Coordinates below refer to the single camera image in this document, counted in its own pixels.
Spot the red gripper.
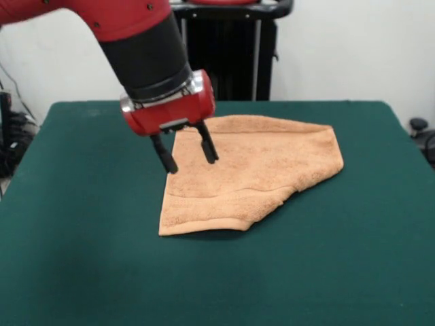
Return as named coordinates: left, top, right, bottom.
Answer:
left=119, top=69, right=220, bottom=175

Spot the peach terry towel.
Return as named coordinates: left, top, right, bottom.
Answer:
left=158, top=114, right=345, bottom=238

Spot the dark green table cloth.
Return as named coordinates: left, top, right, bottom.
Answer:
left=0, top=100, right=435, bottom=326

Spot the black bag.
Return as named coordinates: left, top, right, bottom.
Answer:
left=0, top=138, right=27, bottom=178

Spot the black box with red mark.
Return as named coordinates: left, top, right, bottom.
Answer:
left=0, top=90, right=14, bottom=150

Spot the black office chair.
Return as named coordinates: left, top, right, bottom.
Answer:
left=408, top=117, right=435, bottom=170

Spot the black robot pedestal with handle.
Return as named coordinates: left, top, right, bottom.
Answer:
left=168, top=0, right=294, bottom=102

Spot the black cable bundle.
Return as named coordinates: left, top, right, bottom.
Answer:
left=8, top=111, right=39, bottom=137

